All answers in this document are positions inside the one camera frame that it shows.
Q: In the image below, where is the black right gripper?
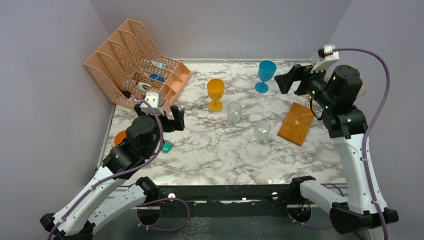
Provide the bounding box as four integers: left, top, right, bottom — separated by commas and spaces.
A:
275, 61, 336, 109

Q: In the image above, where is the yellow plastic wine glass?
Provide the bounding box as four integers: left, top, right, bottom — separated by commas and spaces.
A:
207, 78, 225, 112

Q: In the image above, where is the orange plastic wine glass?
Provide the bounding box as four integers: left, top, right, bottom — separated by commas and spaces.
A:
114, 130, 127, 146

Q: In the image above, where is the clear wine glass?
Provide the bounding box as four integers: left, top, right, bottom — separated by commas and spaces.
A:
309, 52, 322, 64

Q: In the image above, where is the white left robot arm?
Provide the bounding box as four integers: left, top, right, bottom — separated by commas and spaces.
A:
40, 103, 185, 240

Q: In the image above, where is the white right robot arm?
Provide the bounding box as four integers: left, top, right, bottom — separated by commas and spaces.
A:
274, 64, 399, 234

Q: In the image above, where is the blue plastic wine glass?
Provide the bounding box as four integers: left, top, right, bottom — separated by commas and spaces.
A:
254, 60, 277, 94

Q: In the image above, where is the wooden rack base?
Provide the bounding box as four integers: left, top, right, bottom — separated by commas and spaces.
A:
277, 102, 314, 146

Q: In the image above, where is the green small box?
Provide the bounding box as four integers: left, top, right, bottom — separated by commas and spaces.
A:
161, 140, 174, 154

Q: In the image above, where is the blue item in organizer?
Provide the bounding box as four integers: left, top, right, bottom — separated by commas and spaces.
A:
149, 73, 165, 83

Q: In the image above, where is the clear tumbler right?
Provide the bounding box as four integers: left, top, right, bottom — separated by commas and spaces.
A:
253, 120, 272, 142

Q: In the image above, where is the clear tumbler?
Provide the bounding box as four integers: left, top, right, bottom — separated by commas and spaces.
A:
253, 120, 272, 142
227, 102, 242, 123

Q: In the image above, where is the clear tumbler left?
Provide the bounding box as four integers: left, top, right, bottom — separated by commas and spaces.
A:
227, 102, 242, 123

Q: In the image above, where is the peach plastic file organizer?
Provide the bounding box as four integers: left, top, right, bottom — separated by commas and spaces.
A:
84, 19, 192, 112

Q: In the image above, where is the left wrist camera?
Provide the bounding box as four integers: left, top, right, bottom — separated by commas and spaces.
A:
139, 92, 165, 116

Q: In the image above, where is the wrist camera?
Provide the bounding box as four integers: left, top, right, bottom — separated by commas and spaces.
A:
139, 92, 165, 116
311, 44, 340, 73

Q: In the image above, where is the gold wire glass rack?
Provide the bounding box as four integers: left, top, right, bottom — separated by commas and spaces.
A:
301, 86, 367, 118

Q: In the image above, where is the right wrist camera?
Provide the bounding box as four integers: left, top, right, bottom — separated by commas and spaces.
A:
311, 44, 340, 73

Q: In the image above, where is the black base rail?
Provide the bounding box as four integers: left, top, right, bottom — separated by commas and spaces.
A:
125, 183, 332, 220

